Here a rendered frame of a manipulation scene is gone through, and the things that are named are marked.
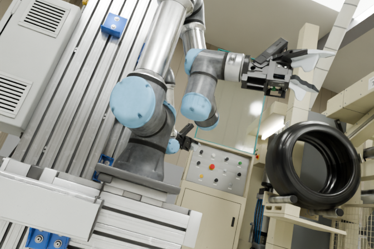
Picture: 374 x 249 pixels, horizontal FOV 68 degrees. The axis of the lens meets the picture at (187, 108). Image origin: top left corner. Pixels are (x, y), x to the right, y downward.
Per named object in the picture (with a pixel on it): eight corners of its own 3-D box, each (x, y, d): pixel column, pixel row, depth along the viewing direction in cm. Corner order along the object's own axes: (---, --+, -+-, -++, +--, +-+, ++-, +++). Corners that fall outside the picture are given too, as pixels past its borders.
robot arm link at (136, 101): (160, 142, 77) (207, -9, 96) (142, 123, 64) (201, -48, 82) (122, 133, 81) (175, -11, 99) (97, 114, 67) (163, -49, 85)
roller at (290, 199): (268, 202, 196) (269, 195, 198) (274, 204, 196) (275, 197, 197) (289, 202, 163) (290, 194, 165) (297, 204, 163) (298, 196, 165)
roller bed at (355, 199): (322, 217, 210) (326, 177, 220) (341, 222, 210) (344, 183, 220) (338, 218, 192) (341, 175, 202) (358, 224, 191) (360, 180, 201)
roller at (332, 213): (307, 213, 196) (308, 207, 197) (313, 215, 196) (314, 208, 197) (336, 215, 163) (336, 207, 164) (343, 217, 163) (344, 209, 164)
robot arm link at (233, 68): (230, 64, 79) (230, 44, 72) (247, 66, 78) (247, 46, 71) (225, 85, 76) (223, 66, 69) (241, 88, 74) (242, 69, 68)
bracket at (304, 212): (261, 204, 197) (264, 190, 201) (316, 220, 197) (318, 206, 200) (263, 204, 194) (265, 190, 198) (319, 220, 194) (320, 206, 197)
